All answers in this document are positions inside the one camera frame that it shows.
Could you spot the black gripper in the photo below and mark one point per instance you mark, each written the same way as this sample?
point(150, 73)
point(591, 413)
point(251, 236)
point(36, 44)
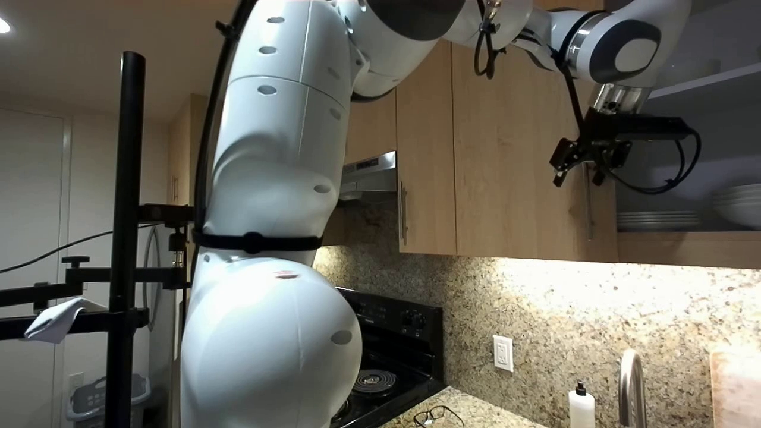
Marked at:
point(603, 151)

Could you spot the wide wooden cabinet door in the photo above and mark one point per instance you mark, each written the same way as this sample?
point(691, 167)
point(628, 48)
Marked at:
point(507, 159)

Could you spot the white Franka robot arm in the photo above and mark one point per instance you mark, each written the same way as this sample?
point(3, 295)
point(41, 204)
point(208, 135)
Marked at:
point(269, 159)

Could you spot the white cabinet shelf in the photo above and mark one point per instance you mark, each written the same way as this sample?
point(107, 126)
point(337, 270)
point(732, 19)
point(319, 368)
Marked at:
point(714, 79)

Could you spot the narrow wooden cabinet door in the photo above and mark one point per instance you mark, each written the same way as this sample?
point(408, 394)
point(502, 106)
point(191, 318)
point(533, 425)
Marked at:
point(430, 206)

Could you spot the small wooden cabinet door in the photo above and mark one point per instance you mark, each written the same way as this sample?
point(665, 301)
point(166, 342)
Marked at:
point(377, 126)

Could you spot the wooden corner cabinet unit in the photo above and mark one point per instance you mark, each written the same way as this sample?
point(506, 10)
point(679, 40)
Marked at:
point(187, 151)

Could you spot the white plate stack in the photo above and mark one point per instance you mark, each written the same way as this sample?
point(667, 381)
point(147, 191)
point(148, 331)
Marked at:
point(667, 222)

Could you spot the shallow white bowl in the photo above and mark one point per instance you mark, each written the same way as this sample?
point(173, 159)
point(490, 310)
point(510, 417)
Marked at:
point(692, 73)

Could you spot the white dish stack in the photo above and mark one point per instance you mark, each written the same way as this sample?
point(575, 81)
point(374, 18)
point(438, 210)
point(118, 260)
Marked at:
point(740, 210)

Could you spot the stainless steel range hood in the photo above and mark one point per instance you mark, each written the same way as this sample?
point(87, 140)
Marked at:
point(372, 180)

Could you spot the steel kitchen faucet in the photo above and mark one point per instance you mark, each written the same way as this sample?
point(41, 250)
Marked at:
point(631, 389)

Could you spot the white soap bottle black cap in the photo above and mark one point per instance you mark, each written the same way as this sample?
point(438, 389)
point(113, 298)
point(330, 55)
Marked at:
point(582, 407)

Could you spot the black stove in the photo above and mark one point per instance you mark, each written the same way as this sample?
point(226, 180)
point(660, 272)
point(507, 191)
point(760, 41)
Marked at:
point(406, 333)

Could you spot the pale wooden cutting board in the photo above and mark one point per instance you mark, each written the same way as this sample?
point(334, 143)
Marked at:
point(738, 394)

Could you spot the round stove burner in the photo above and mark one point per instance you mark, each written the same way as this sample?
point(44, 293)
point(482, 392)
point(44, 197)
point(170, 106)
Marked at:
point(374, 381)

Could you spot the white paper note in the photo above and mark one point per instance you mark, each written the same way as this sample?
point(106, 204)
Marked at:
point(60, 318)

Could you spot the grey laundry basket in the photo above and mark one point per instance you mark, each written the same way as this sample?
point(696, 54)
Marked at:
point(87, 400)

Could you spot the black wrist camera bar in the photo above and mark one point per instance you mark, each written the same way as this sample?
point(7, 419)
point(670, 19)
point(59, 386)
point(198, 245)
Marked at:
point(634, 126)

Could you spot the wooden wall cabinet body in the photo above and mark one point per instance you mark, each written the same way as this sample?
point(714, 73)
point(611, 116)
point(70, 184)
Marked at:
point(691, 250)

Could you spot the white wall outlet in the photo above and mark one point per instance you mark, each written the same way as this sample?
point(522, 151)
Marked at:
point(502, 354)

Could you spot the black metal camera stand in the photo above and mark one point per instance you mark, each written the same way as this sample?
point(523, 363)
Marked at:
point(119, 357)

